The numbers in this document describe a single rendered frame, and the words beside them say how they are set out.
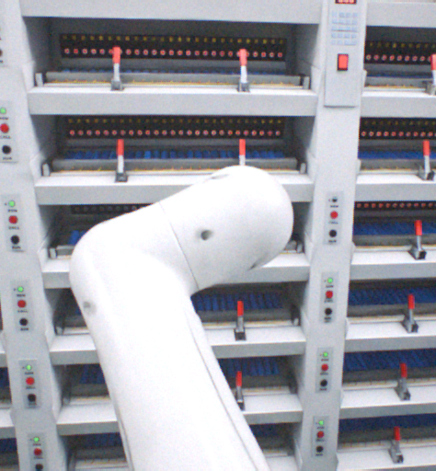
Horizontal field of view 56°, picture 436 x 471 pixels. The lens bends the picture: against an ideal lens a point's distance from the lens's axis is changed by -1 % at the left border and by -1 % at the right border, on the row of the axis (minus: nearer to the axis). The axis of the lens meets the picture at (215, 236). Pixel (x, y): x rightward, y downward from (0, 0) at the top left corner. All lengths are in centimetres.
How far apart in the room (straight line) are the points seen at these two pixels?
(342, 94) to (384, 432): 92
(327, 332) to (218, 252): 70
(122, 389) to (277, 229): 20
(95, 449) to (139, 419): 95
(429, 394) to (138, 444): 105
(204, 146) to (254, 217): 69
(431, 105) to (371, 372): 69
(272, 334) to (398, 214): 49
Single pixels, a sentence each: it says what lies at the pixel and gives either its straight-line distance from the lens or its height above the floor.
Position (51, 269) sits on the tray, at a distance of 99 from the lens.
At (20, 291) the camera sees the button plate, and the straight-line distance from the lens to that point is 100.
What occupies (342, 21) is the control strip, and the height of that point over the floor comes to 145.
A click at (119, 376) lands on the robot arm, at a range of 34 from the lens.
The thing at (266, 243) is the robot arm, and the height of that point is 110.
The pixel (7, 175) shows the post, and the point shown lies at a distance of 97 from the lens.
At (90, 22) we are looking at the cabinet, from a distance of 116.
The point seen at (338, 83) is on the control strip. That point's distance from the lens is 97.
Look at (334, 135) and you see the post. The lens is 96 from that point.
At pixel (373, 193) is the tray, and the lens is 102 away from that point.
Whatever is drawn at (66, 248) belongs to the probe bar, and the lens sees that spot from 100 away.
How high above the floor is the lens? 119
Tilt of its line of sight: 12 degrees down
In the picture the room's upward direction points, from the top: straight up
